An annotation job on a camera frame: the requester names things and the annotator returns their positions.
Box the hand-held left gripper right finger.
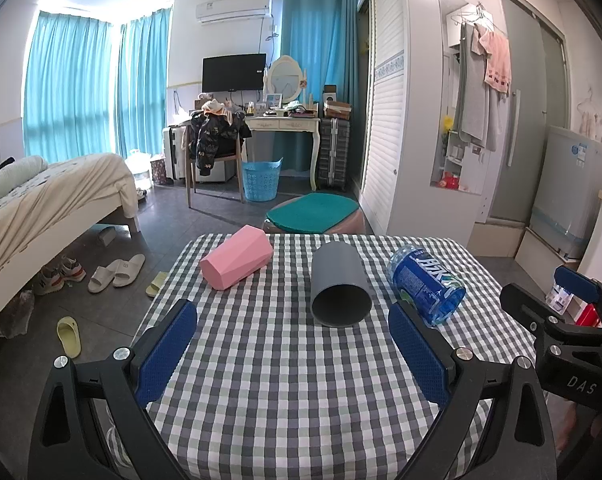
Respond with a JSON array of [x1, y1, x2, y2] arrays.
[[387, 302, 560, 480]]

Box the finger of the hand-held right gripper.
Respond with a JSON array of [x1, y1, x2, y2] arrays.
[[499, 283, 554, 335], [553, 265, 602, 313]]

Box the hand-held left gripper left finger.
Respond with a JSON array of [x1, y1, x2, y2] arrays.
[[28, 298, 198, 480]]

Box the grey cup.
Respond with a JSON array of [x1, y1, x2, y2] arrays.
[[310, 241, 373, 330]]

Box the pink faceted cup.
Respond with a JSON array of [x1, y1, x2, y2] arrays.
[[199, 225, 274, 291]]

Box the red white box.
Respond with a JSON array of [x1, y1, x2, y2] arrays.
[[548, 282, 602, 327]]

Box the white flat board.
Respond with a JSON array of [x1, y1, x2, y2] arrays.
[[513, 226, 548, 274]]

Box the yellow-green slipper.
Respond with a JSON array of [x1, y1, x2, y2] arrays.
[[56, 316, 83, 360], [146, 270, 170, 299]]

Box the blue plastic water bottle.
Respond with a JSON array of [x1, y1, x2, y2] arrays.
[[387, 245, 468, 329]]

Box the white slipper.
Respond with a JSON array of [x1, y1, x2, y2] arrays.
[[112, 253, 146, 289], [87, 259, 125, 295]]

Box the white washing machine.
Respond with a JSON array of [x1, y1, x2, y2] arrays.
[[527, 124, 602, 261]]

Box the grey white checkered tablecloth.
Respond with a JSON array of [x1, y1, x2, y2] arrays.
[[88, 232, 562, 480]]

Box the grey sneaker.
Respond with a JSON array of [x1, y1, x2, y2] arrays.
[[33, 264, 68, 296], [56, 255, 87, 284]]

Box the frosted glass door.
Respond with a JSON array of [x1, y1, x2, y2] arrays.
[[485, 0, 570, 227]]

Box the teal seat cushion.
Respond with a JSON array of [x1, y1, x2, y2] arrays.
[[266, 192, 360, 235]]

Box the white plastic bag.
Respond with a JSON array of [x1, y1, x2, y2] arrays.
[[126, 148, 153, 189]]

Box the bed with beige blanket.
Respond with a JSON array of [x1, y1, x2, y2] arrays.
[[0, 152, 141, 313]]

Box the blue plastic laundry basket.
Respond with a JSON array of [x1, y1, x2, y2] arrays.
[[241, 157, 284, 203]]

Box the white suitcase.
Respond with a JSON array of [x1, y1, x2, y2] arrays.
[[161, 125, 190, 181]]

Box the wooden chair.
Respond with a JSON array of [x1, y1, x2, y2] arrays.
[[186, 125, 248, 209]]

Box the grey hanging towel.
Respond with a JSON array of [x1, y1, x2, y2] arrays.
[[453, 22, 500, 152]]

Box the dark grey suitcase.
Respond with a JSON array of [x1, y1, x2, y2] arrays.
[[318, 117, 352, 192]]

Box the black patterned jacket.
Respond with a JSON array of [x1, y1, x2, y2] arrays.
[[188, 109, 253, 172]]

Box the white wardrobe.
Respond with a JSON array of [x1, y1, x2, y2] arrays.
[[356, 0, 504, 236]]

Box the pink towel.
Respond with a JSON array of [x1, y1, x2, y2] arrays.
[[473, 27, 512, 95]]

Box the white dressing table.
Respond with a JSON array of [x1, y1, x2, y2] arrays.
[[244, 115, 322, 192]]

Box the cardboard box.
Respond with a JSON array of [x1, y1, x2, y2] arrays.
[[322, 99, 354, 120]]

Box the light blue curtain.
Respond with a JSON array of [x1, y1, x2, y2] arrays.
[[113, 5, 175, 159], [21, 10, 120, 165]]

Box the black flat television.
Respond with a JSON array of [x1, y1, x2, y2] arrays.
[[202, 53, 268, 94]]

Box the oval white-framed mirror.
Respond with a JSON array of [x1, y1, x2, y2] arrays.
[[266, 55, 305, 109]]

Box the teal curtain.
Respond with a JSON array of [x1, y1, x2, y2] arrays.
[[279, 0, 363, 175]]

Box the white air conditioner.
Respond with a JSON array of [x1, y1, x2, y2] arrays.
[[195, 0, 273, 25]]

